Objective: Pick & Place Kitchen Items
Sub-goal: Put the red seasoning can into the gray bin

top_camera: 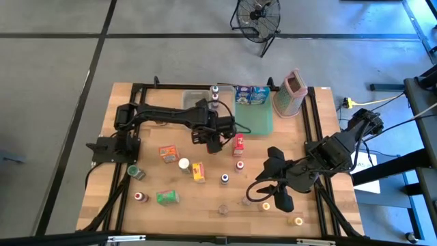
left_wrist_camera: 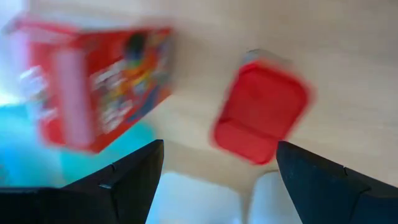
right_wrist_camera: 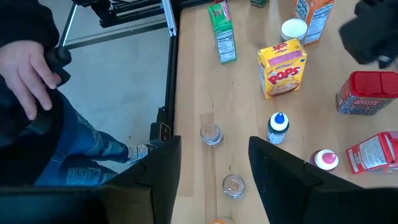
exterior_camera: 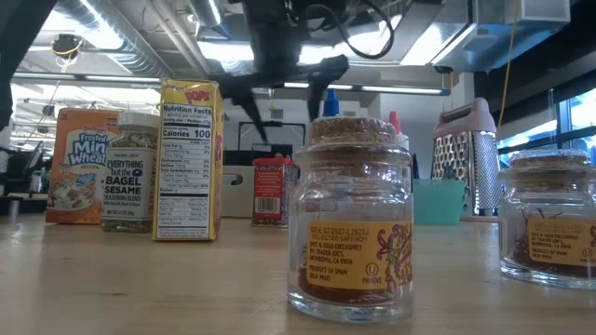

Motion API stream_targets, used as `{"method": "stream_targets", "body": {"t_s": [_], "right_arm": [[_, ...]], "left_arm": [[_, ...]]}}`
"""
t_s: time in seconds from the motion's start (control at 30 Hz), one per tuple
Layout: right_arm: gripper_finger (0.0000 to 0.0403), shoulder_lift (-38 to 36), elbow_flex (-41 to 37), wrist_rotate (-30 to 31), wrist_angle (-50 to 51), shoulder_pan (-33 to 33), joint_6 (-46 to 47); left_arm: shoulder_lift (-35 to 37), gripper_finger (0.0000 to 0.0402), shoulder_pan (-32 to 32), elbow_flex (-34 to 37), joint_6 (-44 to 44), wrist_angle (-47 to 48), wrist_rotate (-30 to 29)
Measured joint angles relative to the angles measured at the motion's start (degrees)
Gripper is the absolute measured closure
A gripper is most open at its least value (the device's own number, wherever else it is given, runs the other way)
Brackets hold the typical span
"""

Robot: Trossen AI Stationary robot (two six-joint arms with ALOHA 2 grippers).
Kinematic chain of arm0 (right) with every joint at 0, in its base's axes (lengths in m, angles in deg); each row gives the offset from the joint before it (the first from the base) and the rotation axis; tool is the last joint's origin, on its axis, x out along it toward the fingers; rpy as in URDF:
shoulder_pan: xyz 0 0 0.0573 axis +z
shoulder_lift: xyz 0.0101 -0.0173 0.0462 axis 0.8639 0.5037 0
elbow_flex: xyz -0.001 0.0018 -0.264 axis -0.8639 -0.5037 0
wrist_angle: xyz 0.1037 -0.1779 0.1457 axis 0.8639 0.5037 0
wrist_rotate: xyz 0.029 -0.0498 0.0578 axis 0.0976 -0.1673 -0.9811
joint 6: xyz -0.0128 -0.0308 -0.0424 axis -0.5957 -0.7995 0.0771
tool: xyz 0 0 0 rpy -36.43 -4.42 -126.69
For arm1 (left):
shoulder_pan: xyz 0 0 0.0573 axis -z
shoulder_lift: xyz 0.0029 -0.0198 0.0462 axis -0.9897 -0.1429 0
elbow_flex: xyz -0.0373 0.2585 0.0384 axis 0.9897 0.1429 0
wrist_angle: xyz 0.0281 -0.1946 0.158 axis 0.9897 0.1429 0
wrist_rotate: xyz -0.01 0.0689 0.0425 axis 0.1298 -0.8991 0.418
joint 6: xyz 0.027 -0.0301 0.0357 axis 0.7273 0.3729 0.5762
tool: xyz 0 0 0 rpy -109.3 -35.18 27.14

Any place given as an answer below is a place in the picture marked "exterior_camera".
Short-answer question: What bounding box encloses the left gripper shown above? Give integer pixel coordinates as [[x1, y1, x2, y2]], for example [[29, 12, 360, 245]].
[[216, 0, 351, 143]]

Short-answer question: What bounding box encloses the red cap colouring bottle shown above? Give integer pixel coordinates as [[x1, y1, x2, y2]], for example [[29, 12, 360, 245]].
[[387, 110, 412, 153]]

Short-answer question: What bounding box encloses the orange Mini-Wheats cereal box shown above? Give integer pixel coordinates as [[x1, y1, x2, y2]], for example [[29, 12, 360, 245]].
[[45, 107, 123, 226]]

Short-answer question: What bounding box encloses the blue cap colouring bottle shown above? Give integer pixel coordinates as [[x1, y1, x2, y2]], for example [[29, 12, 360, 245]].
[[321, 88, 341, 118]]

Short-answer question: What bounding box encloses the deep clear plastic bin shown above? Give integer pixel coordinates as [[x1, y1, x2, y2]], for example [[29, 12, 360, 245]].
[[221, 165, 257, 219]]

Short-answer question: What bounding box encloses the yellow Corn Pops box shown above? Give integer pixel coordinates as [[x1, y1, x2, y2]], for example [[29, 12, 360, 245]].
[[152, 77, 225, 242]]

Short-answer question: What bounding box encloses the ceiling light bar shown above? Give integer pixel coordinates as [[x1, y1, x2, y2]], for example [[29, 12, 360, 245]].
[[11, 72, 452, 97]]

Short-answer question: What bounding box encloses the bagel seasoning jar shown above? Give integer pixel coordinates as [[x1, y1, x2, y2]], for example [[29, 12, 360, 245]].
[[100, 111, 160, 234]]

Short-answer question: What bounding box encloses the cork-lid saffron jar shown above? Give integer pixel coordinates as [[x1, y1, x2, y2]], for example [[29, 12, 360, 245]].
[[496, 148, 596, 292], [286, 115, 415, 325]]

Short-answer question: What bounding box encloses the teal plastic bin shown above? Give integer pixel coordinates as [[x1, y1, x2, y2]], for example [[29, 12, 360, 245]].
[[412, 179, 467, 227]]

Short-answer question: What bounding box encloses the grey ceiling air unit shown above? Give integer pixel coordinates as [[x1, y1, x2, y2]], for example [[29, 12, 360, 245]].
[[430, 0, 573, 74]]

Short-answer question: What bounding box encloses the black ceiling device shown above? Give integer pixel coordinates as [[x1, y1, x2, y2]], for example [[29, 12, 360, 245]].
[[49, 33, 85, 60]]

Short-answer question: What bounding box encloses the window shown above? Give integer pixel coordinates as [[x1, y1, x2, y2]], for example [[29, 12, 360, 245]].
[[493, 86, 596, 164]]

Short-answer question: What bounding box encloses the black background frame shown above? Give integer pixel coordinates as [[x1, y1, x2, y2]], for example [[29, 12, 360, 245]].
[[237, 119, 307, 154]]

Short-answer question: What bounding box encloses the silver ventilation duct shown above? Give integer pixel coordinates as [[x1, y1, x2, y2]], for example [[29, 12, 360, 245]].
[[41, 0, 171, 79]]

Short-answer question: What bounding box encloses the pink-handled box grater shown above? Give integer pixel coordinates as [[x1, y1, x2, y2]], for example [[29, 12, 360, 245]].
[[430, 96, 504, 220]]

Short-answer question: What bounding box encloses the yellow hanging cable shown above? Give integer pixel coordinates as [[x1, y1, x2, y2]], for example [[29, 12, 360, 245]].
[[496, 0, 522, 129]]

